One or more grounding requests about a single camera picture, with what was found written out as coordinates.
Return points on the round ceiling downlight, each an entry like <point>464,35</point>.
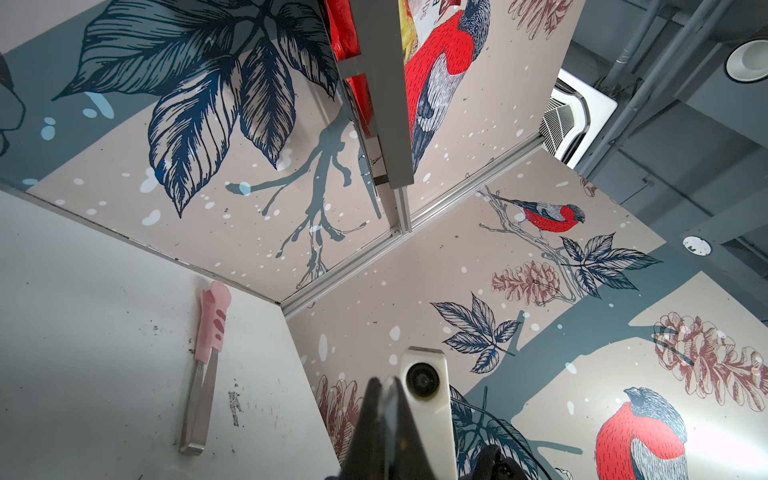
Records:
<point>748,63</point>

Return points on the small white ceiling sensor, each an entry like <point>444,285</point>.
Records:
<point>697,246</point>

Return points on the white ceiling air conditioner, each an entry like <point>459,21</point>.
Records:
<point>573,118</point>

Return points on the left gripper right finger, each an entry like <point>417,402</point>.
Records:
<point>404,456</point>

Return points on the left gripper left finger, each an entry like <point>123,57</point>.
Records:
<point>365,459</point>

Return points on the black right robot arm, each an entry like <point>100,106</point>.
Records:
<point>493,465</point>

